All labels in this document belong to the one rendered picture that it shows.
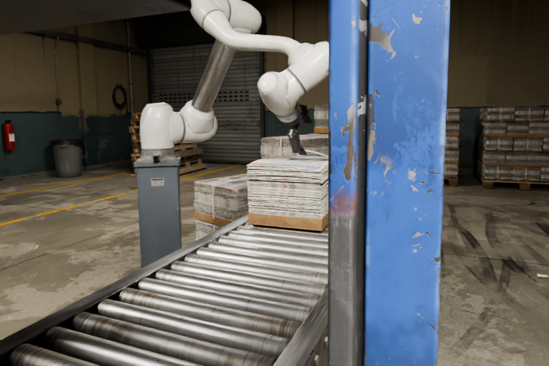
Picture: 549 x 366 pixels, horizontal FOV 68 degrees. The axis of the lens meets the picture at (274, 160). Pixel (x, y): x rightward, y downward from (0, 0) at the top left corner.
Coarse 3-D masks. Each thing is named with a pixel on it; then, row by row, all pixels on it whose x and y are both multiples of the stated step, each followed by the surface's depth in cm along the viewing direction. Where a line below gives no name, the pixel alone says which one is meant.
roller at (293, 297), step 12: (156, 276) 107; (168, 276) 106; (180, 276) 105; (192, 276) 104; (204, 276) 104; (216, 288) 100; (228, 288) 99; (240, 288) 98; (252, 288) 97; (264, 288) 96; (276, 288) 96; (276, 300) 93; (288, 300) 92; (300, 300) 92; (312, 300) 91
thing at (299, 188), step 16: (272, 160) 155; (288, 160) 155; (304, 160) 153; (320, 160) 152; (256, 176) 147; (272, 176) 145; (288, 176) 142; (304, 176) 140; (320, 176) 138; (256, 192) 149; (272, 192) 147; (288, 192) 144; (304, 192) 142; (320, 192) 139; (256, 208) 151; (272, 208) 148; (288, 208) 145; (304, 208) 143; (320, 208) 141
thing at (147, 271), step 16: (240, 224) 153; (208, 240) 134; (176, 256) 119; (144, 272) 107; (112, 288) 97; (80, 304) 89; (96, 304) 90; (48, 320) 82; (64, 320) 82; (16, 336) 76; (32, 336) 76; (0, 352) 71
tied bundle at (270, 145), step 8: (272, 136) 283; (280, 136) 281; (304, 136) 280; (312, 136) 278; (264, 144) 274; (272, 144) 269; (280, 144) 263; (288, 144) 259; (304, 144) 251; (312, 144) 257; (320, 144) 264; (264, 152) 274; (272, 152) 269; (280, 152) 263; (288, 152) 260; (312, 152) 259; (320, 152) 265
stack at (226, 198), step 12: (204, 180) 241; (216, 180) 240; (228, 180) 240; (240, 180) 240; (204, 192) 230; (216, 192) 223; (228, 192) 215; (240, 192) 214; (204, 204) 231; (216, 204) 224; (228, 204) 217; (240, 204) 215; (216, 216) 225; (228, 216) 217; (240, 216) 216; (204, 228) 233; (216, 228) 226
